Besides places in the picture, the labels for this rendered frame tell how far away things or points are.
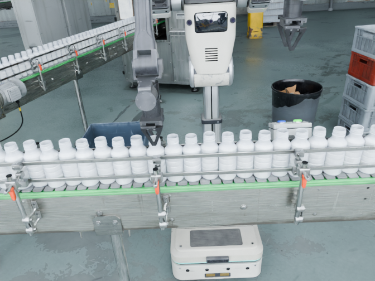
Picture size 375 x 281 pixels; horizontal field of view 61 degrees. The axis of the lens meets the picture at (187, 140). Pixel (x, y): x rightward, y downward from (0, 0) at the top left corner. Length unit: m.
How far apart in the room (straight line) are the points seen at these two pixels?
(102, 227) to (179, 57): 3.76
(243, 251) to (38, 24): 5.87
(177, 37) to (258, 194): 3.76
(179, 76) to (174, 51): 0.38
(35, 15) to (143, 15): 5.94
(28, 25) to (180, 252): 5.82
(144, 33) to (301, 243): 1.79
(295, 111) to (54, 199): 2.29
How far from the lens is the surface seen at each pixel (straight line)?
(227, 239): 1.92
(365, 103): 3.27
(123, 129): 1.71
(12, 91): 2.33
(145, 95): 0.86
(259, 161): 1.06
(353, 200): 1.24
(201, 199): 1.10
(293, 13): 1.09
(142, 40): 0.93
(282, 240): 2.33
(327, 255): 2.31
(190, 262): 1.90
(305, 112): 3.02
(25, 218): 1.20
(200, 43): 1.50
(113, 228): 1.20
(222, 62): 1.53
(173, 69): 4.82
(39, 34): 6.87
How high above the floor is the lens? 1.63
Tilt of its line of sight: 28 degrees down
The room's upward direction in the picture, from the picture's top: 3 degrees counter-clockwise
